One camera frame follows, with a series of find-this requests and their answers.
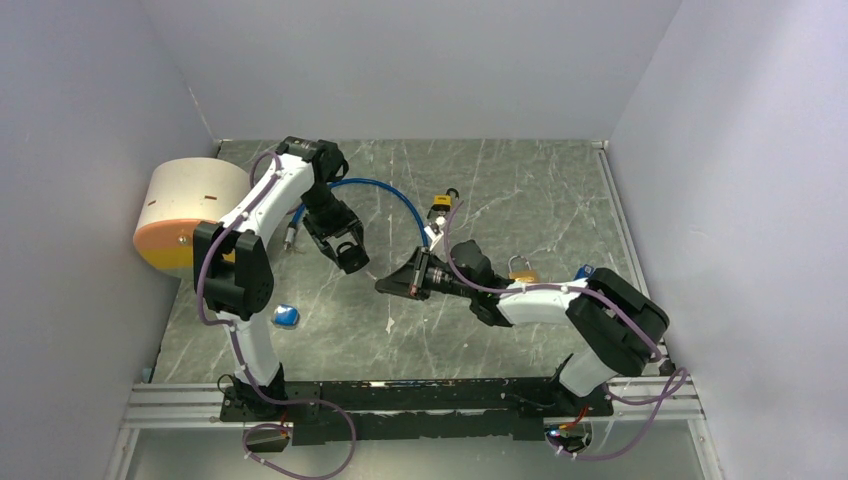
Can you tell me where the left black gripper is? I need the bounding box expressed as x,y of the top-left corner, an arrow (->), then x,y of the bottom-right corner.
301,183 -> 364,265

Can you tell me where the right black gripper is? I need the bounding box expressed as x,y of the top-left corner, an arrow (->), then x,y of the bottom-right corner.
376,247 -> 475,301

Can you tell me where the blue cable lock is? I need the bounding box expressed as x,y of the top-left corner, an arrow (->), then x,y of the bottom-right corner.
283,177 -> 432,253

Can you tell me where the yellow black padlock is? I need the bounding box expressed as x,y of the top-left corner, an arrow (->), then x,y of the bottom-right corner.
426,188 -> 460,223

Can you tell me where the brass padlock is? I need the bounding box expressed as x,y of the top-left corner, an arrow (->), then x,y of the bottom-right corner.
508,255 -> 540,284

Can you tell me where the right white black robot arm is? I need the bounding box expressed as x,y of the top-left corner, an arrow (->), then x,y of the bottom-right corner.
375,240 -> 670,415

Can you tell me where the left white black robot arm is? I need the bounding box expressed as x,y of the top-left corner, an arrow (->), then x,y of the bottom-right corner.
192,137 -> 369,420

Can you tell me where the blue white round object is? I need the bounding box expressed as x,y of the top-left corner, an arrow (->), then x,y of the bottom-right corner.
271,304 -> 300,330

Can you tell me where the beige yellow cylinder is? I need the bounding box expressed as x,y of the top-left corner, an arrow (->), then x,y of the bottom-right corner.
133,157 -> 249,280

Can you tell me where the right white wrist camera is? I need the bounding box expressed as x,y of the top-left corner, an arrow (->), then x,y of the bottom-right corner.
424,215 -> 446,252

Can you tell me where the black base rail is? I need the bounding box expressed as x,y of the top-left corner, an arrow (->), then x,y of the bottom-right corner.
219,377 -> 613,446

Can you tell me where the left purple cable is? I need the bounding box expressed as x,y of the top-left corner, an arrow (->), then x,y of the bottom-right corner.
193,148 -> 359,480

